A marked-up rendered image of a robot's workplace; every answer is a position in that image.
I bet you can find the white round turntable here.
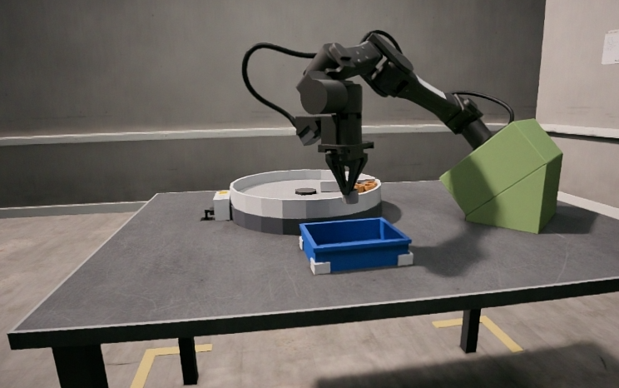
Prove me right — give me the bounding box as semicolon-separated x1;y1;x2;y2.
201;170;382;236

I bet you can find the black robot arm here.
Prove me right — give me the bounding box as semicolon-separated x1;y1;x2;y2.
295;32;506;151

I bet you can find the blue open tray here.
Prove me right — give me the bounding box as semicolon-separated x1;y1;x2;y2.
300;217;410;271

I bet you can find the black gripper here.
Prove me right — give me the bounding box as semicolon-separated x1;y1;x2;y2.
318;114;374;196

